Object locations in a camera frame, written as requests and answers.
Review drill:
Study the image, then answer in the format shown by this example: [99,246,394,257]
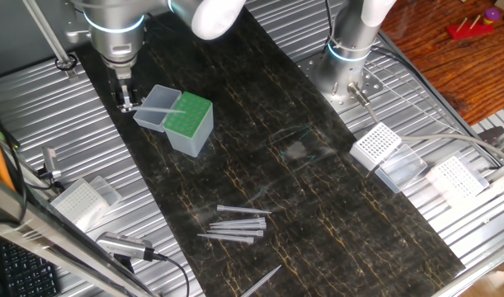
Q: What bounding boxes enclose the black cable loop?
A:
[54,53,79,73]

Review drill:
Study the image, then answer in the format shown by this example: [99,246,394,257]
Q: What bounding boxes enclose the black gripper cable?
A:
[323,0,337,46]

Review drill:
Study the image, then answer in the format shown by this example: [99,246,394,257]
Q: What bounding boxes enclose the red block with sticks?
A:
[446,15,496,41]

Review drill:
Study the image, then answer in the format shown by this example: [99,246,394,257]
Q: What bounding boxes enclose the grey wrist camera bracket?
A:
[64,24,92,45]

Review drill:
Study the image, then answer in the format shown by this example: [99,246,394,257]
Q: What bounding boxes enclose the black marble pattern mat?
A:
[73,0,467,297]

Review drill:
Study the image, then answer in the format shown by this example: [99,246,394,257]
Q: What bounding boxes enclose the black box pink light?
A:
[478,125,504,144]

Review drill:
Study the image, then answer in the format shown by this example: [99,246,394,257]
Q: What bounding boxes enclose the silver camera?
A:
[95,230,156,262]

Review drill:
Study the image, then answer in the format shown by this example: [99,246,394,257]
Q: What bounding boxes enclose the white tip rack tilted box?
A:
[49,175,123,233]

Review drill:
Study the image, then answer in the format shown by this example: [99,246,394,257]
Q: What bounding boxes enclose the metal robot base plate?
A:
[294,49,384,115]

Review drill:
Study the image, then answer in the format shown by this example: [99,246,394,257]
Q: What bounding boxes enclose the black camera stand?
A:
[113,253,136,274]

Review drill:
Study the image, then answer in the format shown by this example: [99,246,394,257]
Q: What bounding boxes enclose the grey metal pole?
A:
[22,0,78,80]

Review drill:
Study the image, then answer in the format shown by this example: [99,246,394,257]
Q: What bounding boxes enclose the black keyboard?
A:
[0,241,62,297]

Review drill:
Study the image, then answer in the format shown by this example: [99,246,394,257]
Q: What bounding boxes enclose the white plastic box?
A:
[424,155,491,207]

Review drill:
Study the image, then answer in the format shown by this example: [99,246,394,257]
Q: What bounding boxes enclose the black camera cable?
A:
[26,164,67,193]
[152,251,191,297]

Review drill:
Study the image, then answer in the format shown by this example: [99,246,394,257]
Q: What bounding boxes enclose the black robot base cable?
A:
[370,45,502,170]

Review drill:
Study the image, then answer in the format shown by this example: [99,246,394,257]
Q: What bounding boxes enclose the black loose cable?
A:
[0,123,29,228]

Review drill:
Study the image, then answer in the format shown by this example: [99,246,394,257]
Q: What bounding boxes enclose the green pipette tip holder box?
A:
[131,83,215,158]

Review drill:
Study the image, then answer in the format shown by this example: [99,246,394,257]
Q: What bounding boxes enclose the metal frame beam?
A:
[0,171,158,297]

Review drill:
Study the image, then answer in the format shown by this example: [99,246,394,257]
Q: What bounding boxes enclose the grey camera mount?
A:
[40,146,63,182]

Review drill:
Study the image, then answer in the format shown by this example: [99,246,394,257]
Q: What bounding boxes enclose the clear large pipette tip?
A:
[131,106,186,115]
[209,217,267,226]
[216,205,273,216]
[210,222,268,231]
[238,264,283,297]
[205,229,265,238]
[196,233,256,245]

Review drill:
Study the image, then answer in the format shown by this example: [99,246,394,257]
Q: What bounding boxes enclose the grey conduit hose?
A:
[346,82,504,164]

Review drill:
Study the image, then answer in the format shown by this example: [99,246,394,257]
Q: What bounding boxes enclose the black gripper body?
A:
[111,68,138,99]

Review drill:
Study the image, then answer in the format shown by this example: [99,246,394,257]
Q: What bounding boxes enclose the white tip rack clear lid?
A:
[349,121,428,194]

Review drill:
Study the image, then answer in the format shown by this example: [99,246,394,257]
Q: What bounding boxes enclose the purple yellow toy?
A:
[482,7,502,26]

